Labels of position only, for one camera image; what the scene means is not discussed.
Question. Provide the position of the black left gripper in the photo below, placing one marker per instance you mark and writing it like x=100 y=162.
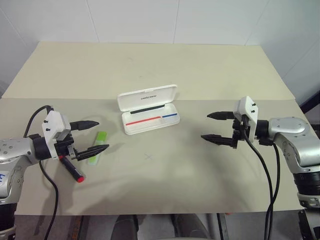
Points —
x=64 y=148

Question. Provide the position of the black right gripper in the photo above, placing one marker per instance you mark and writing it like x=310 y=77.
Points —
x=240 y=132

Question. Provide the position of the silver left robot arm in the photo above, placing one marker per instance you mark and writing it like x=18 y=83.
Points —
x=15 y=150

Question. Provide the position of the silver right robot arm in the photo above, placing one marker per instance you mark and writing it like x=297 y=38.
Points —
x=295 y=140

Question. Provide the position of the white open pencil case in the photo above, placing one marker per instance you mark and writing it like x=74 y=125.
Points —
x=147 y=100

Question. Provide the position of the green highlighter pen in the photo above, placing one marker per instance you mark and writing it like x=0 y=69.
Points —
x=99 y=138

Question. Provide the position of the black marker with red cap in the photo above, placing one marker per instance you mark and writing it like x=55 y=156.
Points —
x=73 y=171

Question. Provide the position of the black pen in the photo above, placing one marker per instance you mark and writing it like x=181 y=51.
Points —
x=147 y=110

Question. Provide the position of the grey-beige paper table sheet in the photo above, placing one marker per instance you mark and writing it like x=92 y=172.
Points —
x=160 y=180

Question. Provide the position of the dark rounded shape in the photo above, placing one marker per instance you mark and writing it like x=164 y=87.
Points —
x=125 y=227
x=190 y=228

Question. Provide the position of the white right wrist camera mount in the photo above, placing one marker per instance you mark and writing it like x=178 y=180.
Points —
x=247 y=107

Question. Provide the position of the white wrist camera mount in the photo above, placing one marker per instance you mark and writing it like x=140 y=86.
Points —
x=53 y=123
x=247 y=107

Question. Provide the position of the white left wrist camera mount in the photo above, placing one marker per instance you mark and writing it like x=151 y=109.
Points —
x=53 y=123

